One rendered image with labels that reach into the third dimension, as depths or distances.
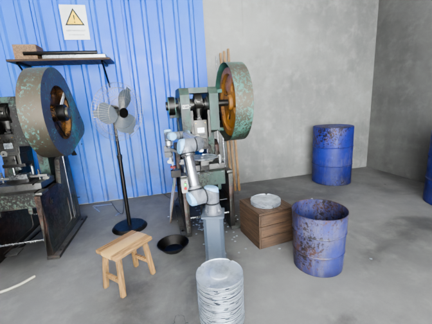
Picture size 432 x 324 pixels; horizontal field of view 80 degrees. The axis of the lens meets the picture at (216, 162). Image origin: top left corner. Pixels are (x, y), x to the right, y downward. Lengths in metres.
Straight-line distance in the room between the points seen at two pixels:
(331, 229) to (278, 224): 0.60
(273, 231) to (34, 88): 2.36
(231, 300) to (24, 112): 2.07
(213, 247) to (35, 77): 2.02
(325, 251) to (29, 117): 2.50
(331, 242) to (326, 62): 3.36
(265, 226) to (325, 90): 2.99
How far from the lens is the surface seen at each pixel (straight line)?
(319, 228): 2.05
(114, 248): 2.15
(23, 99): 2.58
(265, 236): 2.49
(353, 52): 5.17
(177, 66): 3.93
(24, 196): 2.91
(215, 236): 2.19
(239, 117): 2.50
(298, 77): 4.56
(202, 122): 2.72
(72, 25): 4.07
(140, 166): 3.98
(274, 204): 2.48
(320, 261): 2.20
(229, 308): 1.73
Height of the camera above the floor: 1.34
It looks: 13 degrees down
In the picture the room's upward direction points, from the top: 3 degrees counter-clockwise
